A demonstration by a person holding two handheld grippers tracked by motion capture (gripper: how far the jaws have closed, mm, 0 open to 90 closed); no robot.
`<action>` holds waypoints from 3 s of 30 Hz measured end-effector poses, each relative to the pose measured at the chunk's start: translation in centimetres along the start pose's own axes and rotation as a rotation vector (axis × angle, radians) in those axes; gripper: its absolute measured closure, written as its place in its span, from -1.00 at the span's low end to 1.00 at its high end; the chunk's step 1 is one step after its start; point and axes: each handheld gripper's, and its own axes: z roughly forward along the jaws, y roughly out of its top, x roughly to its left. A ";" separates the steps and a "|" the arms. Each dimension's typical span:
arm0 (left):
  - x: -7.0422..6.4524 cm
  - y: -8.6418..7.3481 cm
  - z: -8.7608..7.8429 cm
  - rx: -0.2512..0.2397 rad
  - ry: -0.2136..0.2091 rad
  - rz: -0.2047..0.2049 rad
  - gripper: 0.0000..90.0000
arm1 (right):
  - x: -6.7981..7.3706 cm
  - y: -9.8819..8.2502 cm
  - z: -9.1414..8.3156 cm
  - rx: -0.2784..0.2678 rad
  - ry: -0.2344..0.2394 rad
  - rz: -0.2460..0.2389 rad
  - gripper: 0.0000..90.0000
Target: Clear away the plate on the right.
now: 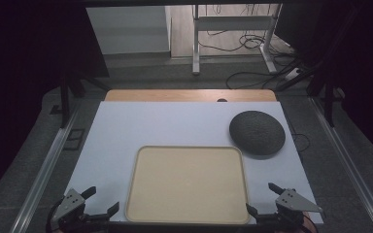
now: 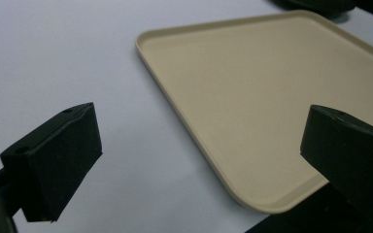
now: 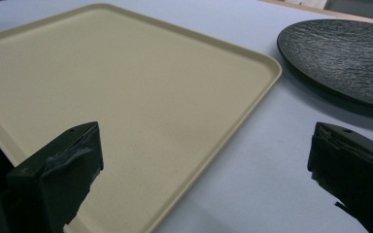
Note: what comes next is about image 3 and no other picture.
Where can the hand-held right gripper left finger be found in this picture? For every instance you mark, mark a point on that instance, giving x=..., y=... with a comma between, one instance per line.
x=58, y=174

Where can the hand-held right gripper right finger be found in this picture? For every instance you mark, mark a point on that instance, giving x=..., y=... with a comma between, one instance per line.
x=356, y=171

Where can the black textured round plate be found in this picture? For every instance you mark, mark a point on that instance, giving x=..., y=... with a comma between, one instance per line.
x=343, y=58

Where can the beige plastic tray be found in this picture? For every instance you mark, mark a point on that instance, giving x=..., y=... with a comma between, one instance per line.
x=142, y=97

